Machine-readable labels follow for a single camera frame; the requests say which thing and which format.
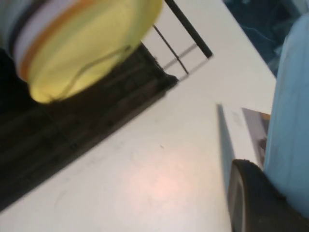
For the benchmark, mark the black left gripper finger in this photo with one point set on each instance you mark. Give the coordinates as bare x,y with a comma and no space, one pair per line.
256,205

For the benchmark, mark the light blue plate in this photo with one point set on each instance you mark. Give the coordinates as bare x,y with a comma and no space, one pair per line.
289,108

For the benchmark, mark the yellow plate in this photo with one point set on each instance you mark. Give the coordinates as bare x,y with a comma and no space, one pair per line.
84,43

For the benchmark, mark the orange plate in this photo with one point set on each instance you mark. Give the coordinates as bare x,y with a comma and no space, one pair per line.
30,52

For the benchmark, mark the grey plate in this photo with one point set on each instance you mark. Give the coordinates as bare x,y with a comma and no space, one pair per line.
14,31

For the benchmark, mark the pale green plate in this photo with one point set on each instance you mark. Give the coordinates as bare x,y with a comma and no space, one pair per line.
6,17

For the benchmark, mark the white printed card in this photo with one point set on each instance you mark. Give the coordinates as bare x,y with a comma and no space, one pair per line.
239,130

